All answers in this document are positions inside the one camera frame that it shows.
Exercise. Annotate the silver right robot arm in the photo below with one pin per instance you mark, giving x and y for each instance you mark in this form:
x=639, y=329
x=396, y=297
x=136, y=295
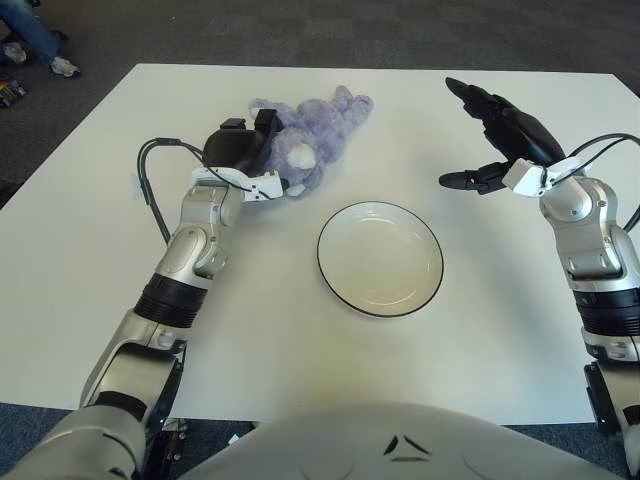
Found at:
x=595, y=240

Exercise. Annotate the silver bracket under table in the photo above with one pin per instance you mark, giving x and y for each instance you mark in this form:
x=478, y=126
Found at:
x=175, y=425

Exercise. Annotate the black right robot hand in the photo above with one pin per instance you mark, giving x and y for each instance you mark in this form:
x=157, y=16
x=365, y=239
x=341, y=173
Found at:
x=520, y=130

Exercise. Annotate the person's leg in jeans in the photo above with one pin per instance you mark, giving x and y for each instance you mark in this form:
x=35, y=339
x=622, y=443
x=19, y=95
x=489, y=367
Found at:
x=32, y=27

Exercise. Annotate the white sneaker on foot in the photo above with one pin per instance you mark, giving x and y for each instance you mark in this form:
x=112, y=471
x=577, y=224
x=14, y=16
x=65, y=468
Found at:
x=65, y=66

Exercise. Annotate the white plate with black rim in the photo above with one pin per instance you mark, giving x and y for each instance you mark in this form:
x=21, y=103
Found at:
x=380, y=265

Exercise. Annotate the grey white sneaker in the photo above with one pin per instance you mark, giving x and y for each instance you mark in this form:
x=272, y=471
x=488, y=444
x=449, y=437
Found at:
x=14, y=52

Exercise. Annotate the purple plush bunny doll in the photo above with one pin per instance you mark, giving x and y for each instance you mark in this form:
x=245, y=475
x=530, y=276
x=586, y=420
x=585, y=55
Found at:
x=320, y=125

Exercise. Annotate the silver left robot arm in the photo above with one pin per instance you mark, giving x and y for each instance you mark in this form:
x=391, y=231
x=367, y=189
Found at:
x=195, y=250

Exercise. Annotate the grey robot torso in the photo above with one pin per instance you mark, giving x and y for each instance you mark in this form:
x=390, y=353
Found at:
x=375, y=445

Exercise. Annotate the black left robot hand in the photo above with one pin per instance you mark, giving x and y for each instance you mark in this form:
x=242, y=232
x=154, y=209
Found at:
x=232, y=150

